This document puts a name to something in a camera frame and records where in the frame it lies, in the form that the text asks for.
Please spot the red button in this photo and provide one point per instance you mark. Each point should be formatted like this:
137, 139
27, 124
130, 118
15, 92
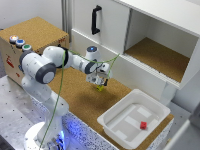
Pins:
13, 38

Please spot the white cabinet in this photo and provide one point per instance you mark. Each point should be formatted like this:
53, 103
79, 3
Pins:
160, 50

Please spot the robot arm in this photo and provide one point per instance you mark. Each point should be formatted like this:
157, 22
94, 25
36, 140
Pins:
40, 66

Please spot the green button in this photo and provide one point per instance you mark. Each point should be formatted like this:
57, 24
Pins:
26, 47

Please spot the yellow block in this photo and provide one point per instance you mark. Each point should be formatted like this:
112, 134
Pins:
99, 88

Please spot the white sliding door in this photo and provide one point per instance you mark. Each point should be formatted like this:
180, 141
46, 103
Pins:
110, 23

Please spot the pink block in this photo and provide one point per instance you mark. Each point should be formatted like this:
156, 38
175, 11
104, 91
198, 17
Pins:
143, 125

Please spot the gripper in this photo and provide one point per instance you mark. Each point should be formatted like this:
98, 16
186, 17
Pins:
97, 78

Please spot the white plastic box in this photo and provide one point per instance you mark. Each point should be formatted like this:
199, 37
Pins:
135, 118

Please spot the blue button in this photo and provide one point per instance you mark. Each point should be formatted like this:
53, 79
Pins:
20, 42

